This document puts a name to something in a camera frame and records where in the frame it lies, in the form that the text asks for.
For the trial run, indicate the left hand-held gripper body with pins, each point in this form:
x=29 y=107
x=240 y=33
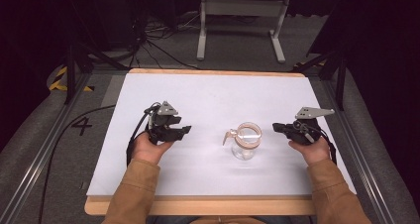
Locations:
x=158 y=131

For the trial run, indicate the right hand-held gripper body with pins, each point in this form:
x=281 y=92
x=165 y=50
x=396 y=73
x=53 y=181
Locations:
x=305 y=133

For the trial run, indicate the glass jar with wooden lid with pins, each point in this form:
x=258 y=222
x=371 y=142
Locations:
x=246 y=139

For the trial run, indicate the person's right hand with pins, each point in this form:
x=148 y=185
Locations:
x=312 y=151

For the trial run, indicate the person's left hand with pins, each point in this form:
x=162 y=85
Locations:
x=148 y=149

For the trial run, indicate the white table sheet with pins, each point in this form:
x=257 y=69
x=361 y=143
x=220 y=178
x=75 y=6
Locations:
x=211 y=98

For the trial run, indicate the black metal stand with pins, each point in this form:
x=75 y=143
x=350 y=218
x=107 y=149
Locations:
x=70 y=72
x=340 y=78

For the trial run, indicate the wooden table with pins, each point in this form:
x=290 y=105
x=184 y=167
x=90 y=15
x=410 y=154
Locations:
x=198 y=205

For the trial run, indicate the yellow black floor tape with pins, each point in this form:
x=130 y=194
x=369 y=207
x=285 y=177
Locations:
x=58 y=83

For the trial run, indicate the white metal stand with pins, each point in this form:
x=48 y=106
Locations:
x=241 y=7

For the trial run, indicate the aluminium rail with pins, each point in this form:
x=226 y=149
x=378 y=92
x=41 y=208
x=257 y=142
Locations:
x=360 y=151
x=39 y=158

